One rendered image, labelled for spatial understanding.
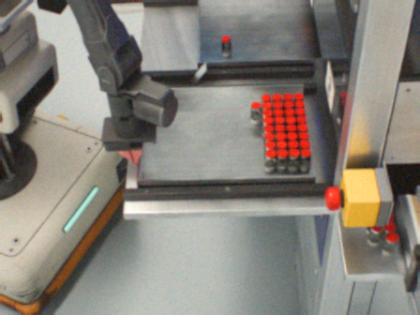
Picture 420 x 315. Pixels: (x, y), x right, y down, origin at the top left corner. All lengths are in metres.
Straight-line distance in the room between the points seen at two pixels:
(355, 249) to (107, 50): 0.56
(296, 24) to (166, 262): 0.97
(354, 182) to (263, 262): 1.16
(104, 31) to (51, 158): 1.18
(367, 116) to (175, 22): 0.74
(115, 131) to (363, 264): 0.51
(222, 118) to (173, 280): 0.91
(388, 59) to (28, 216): 1.37
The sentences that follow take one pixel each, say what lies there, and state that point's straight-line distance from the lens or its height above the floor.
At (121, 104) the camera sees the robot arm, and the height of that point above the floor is 1.08.
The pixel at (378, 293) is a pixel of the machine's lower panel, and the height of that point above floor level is 0.58.
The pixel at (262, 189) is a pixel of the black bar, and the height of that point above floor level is 0.90.
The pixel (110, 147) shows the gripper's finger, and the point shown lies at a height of 0.98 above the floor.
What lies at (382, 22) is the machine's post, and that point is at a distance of 1.01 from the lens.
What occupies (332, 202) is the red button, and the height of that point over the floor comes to 1.01.
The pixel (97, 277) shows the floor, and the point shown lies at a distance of 2.31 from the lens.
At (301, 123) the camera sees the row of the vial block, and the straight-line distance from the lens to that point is 1.40.
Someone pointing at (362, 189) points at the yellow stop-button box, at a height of 1.03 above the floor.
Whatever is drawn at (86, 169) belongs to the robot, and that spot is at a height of 0.28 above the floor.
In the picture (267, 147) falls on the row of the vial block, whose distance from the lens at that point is 1.35.
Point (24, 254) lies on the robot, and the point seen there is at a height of 0.28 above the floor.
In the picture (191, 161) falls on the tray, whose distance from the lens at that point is 1.39.
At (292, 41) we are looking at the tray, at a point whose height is 0.88.
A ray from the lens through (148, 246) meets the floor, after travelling 2.36.
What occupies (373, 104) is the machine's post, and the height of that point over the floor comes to 1.16.
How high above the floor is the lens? 1.91
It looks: 48 degrees down
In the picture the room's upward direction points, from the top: 3 degrees counter-clockwise
